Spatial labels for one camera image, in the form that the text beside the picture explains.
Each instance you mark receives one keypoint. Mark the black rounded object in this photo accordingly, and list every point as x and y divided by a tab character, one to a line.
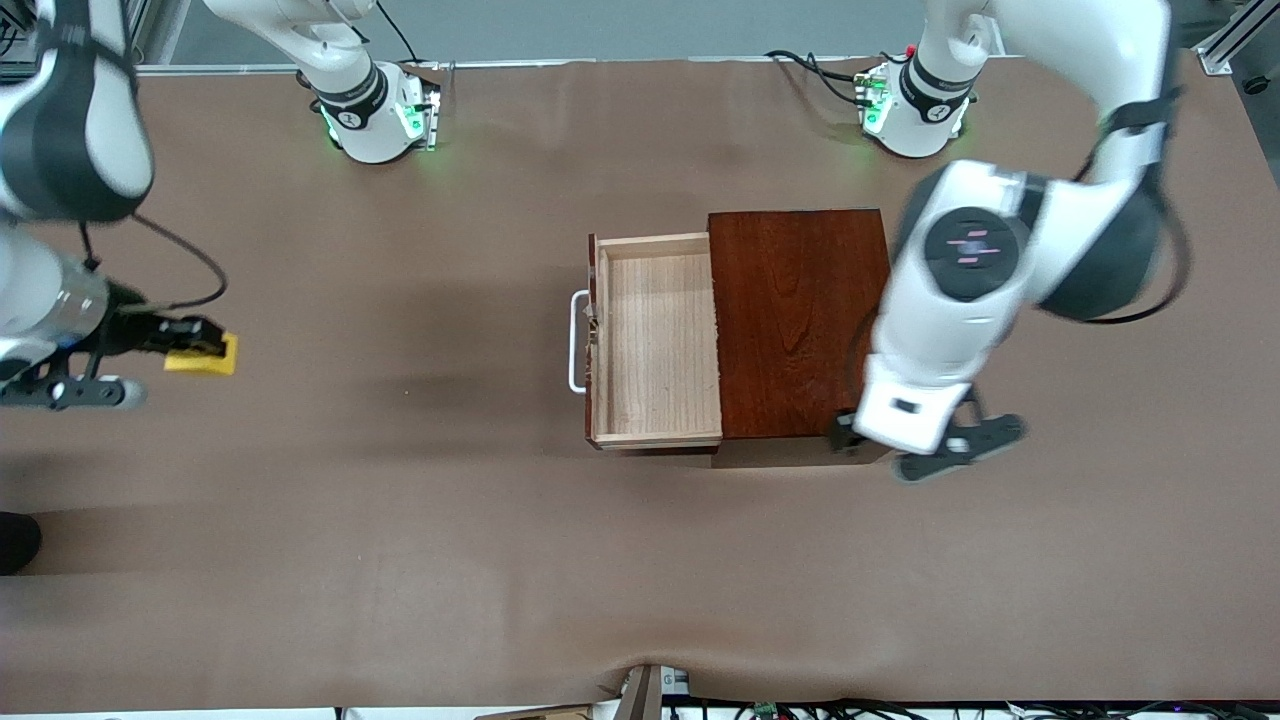
18	545

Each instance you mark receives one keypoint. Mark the dark brown wooden cabinet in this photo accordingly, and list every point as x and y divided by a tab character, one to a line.
800	320

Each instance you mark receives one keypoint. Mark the light wooden drawer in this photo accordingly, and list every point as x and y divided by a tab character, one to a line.
660	340

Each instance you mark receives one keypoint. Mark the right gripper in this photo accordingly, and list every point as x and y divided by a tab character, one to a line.
132	329

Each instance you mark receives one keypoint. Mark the aluminium frame profile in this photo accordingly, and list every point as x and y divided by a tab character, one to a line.
1235	35

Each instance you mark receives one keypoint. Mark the aluminium frame post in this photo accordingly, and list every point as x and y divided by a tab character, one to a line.
150	30

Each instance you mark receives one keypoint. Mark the brown paper table cover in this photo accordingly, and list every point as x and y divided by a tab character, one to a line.
400	500

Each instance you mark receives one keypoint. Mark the small grey device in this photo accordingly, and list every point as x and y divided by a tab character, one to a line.
675	683

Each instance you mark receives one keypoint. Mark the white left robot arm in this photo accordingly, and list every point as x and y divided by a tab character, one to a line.
940	320

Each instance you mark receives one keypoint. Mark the yellow block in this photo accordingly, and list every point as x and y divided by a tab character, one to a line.
215	366

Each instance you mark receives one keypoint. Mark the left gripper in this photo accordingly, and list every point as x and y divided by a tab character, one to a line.
841	435

